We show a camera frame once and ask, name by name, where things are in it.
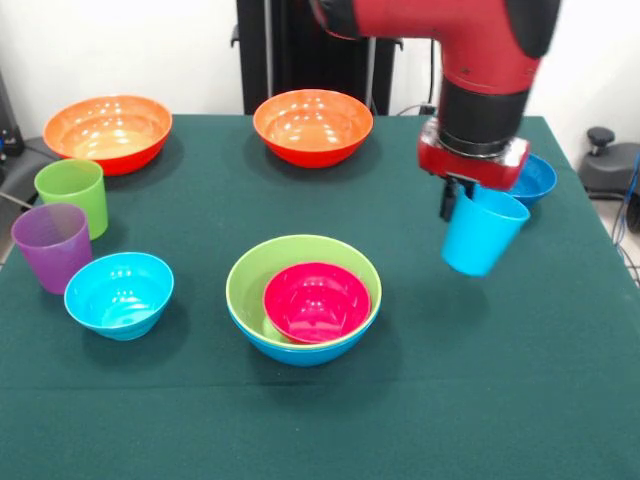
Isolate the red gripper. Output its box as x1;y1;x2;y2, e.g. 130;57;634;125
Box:
417;119;532;222

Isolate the light blue cup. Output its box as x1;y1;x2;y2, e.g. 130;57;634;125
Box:
439;185;531;279

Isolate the large orange bowl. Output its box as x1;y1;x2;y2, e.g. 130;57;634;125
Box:
42;95;174;177
252;89;375;169

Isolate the small pink bowl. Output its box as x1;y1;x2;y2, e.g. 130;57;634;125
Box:
262;261;373;345

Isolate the large blue bowl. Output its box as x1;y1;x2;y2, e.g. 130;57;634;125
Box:
227;299;382;369

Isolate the large green bowl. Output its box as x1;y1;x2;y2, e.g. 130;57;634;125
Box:
225;234;383;347

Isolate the small dark blue bowl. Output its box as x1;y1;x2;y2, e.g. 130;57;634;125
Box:
504;153;558;211

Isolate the dark green table cloth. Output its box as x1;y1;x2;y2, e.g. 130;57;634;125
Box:
0;114;640;480

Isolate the grey stand foot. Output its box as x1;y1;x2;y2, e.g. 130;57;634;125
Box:
0;134;61;211
582;126;640;201

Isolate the small light blue bowl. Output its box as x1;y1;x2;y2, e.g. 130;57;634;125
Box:
63;251;175;342

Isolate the green cup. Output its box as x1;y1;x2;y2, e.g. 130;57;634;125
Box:
33;159;109;241

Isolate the purple cup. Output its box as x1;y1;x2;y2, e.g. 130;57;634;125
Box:
10;202;94;296

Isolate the black equipment box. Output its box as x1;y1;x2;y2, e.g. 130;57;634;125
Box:
0;69;25;159

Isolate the black wall cable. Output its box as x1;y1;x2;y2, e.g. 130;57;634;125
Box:
427;39;439;109

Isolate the blue cable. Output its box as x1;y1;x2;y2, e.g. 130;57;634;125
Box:
612;149;640;246

